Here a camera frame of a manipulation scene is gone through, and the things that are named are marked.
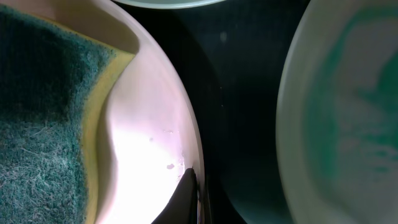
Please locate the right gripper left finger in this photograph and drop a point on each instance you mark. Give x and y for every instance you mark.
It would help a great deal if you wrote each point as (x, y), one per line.
(182, 207)

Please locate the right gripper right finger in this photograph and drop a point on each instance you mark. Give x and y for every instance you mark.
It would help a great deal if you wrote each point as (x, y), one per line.
(219, 209)

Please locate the white pink plate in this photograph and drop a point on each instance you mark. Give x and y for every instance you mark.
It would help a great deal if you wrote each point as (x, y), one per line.
(147, 135)

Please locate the mint green plate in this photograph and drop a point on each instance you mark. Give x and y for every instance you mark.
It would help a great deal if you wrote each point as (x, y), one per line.
(336, 122)
(168, 4)

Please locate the green yellow scrub sponge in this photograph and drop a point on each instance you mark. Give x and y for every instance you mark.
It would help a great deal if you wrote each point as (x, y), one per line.
(54, 82)

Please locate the black round tray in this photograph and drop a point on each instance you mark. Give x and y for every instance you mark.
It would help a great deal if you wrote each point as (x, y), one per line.
(230, 57)

